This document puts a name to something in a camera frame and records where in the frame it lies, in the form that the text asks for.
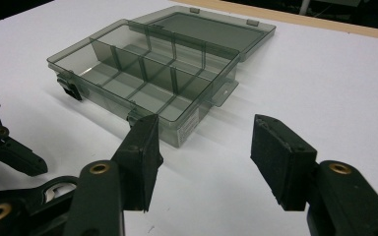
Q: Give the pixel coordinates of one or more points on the smoky clear plastic storage box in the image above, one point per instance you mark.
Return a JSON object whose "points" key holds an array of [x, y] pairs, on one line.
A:
{"points": [[164, 72]]}

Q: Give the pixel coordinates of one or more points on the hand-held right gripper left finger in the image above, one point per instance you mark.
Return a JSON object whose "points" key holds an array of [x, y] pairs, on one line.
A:
{"points": [[139, 157]]}

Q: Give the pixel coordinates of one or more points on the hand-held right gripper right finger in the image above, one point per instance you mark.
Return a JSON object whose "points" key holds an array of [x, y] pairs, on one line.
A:
{"points": [[283, 164]]}

